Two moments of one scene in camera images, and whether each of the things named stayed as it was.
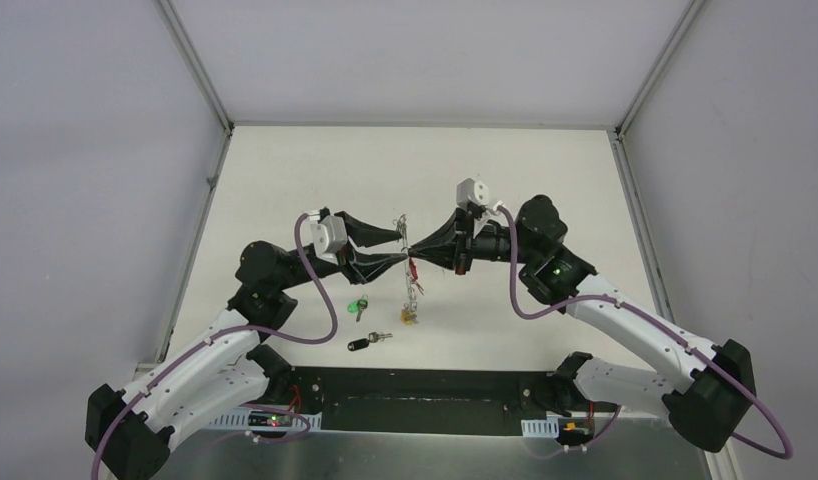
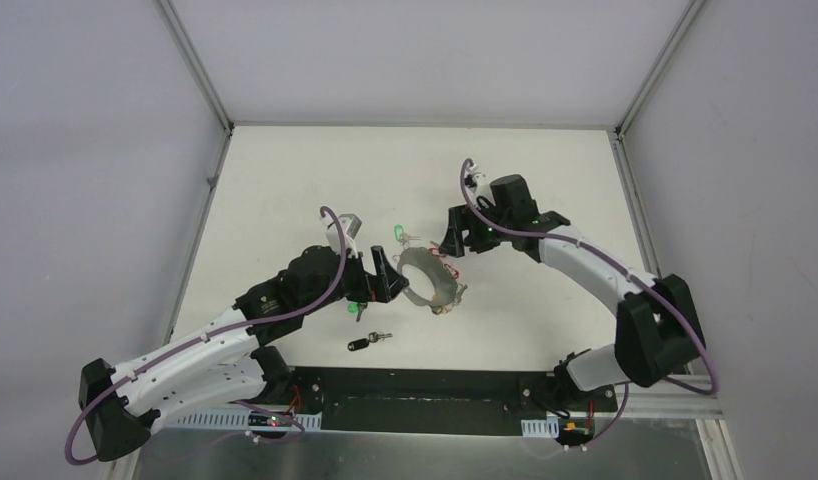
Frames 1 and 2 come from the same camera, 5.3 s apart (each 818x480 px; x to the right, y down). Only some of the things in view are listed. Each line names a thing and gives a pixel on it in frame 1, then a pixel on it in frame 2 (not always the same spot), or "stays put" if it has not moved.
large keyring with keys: [409, 311] to [432, 282]
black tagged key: [373, 337] stays put
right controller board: [575, 431] stays put
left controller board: [269, 419] stays put
